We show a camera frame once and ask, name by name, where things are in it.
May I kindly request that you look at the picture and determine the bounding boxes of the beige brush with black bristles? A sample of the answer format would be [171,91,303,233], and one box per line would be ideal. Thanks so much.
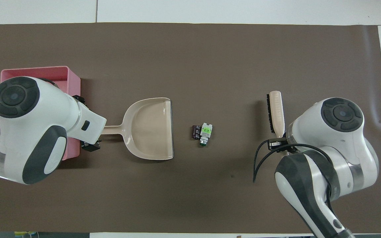
[266,90,290,156]

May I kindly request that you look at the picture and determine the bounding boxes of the beige plastic dustpan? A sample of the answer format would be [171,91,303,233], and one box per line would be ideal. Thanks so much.
[99,97,174,161]

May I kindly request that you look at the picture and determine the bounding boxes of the pink plastic bin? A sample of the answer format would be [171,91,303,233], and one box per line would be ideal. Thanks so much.
[0,66,82,161]

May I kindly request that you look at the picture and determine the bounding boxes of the green and white electronic component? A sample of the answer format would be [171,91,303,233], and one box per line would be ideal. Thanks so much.
[198,122,214,148]

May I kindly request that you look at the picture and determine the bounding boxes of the black cable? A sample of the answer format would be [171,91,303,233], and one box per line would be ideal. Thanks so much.
[252,139,340,218]

